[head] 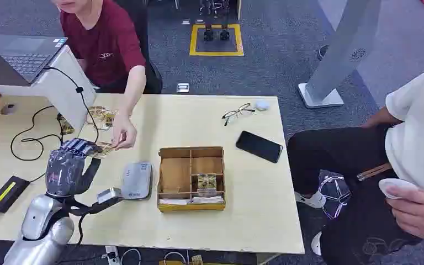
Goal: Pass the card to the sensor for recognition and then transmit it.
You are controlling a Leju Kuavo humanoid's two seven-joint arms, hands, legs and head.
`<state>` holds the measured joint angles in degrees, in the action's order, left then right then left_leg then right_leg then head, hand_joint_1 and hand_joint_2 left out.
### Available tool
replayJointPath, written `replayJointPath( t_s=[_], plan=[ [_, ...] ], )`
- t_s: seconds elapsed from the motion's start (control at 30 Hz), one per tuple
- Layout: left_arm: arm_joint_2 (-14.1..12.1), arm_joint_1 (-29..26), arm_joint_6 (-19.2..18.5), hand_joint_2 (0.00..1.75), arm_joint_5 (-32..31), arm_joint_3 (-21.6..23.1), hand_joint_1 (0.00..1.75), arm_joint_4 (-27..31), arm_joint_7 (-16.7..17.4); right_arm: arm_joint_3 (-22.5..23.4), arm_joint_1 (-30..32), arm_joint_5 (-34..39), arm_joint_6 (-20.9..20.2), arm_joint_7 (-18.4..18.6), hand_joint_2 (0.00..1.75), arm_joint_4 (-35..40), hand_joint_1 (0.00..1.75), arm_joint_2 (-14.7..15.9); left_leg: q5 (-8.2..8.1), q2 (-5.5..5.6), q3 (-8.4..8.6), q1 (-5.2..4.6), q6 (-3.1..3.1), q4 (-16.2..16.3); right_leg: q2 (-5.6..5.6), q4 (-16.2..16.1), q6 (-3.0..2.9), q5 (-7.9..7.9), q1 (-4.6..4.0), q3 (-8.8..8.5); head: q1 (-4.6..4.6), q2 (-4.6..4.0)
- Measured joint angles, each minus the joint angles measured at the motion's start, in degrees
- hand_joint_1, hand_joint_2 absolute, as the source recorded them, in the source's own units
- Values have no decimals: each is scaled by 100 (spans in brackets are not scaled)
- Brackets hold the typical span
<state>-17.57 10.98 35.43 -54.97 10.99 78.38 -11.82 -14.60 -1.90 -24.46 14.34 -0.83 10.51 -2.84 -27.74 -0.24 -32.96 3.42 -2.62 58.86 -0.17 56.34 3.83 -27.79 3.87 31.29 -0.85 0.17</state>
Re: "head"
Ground white oval object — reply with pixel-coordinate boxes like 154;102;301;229
378;178;420;200

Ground white laptop stand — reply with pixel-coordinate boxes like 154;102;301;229
0;45;98;131

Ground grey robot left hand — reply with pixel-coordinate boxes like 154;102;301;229
45;138;103;199

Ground wooden card box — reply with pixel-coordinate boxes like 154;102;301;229
156;146;227;213

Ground person in white shirt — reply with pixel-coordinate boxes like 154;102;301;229
287;59;424;265

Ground gold card by stand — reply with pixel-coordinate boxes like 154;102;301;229
57;114;76;136

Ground white shoe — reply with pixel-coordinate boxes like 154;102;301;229
294;190;327;210

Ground grey laptop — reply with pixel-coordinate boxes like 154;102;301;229
0;33;68;87

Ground person's hand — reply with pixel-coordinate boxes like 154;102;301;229
111;114;138;151
385;184;424;241

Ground black robot feet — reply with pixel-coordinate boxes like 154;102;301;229
199;0;232;42

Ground wooden armrest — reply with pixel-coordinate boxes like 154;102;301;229
356;163;393;182

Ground grey flat device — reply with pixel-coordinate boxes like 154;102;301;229
120;161;154;201

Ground black office chair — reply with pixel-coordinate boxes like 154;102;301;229
114;0;164;95

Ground person in red shirt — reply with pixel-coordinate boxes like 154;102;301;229
51;0;163;151

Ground white cards in box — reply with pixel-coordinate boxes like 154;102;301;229
159;195;225;205

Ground gold printed card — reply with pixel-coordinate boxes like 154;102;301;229
89;141;120;159

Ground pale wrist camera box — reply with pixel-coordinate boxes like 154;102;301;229
97;187;124;204

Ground white power strip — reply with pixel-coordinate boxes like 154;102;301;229
104;245;121;265

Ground black power adapter yellow label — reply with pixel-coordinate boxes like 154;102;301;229
0;176;31;214

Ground black smartphone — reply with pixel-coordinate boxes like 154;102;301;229
235;130;284;164

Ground yellow tape square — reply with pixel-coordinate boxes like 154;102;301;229
189;23;245;57

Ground pile of gold cards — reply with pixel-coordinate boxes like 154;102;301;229
87;106;119;131

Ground white floor stand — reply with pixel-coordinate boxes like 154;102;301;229
298;0;383;109

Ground black laptop cable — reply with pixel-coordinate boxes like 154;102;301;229
10;66;100;162

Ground black-rimmed glasses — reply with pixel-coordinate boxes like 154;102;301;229
221;103;256;127

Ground grey computer mouse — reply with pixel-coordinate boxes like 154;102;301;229
0;103;18;116

